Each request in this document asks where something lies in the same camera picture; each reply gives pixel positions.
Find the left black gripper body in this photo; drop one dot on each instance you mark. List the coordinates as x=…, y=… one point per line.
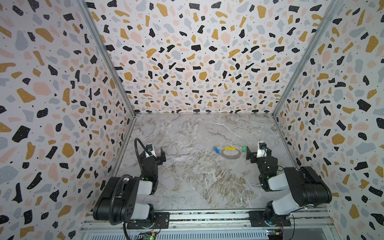
x=156, y=157

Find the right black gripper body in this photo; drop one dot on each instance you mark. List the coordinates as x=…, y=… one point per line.
x=254, y=157

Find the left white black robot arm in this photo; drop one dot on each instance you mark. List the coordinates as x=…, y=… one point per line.
x=118, y=201

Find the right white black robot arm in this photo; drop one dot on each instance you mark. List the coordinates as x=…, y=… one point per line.
x=306, y=188

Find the left green circuit board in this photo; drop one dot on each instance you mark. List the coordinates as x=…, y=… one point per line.
x=149, y=236

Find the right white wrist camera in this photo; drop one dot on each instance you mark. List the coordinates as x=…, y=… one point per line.
x=262, y=150

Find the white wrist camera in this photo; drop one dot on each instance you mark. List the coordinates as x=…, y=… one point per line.
x=262, y=150
x=150, y=152

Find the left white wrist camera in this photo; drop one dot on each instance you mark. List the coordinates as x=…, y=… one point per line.
x=150, y=152

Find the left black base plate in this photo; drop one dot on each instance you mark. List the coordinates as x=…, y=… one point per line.
x=157, y=220

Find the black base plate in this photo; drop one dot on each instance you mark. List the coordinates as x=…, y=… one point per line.
x=157, y=220
x=268, y=219

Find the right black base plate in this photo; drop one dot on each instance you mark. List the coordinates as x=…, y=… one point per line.
x=268, y=219

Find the right circuit board with wires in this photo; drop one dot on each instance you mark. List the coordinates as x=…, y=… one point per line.
x=275, y=234

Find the aluminium mounting rail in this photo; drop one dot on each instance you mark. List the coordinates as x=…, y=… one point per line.
x=241, y=219

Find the white slotted cable duct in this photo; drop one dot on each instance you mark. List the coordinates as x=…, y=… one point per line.
x=190, y=235

